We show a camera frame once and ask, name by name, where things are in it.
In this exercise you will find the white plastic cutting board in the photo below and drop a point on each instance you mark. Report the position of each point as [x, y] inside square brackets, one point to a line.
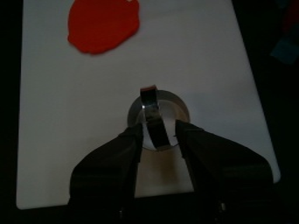
[194, 73]

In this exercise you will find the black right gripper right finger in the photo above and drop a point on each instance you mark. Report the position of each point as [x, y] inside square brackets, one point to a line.
[226, 180]

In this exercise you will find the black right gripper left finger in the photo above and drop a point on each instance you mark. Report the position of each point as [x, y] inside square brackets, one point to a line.
[104, 175]

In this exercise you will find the round metal dough cutter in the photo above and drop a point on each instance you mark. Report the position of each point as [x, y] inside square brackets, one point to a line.
[151, 116]

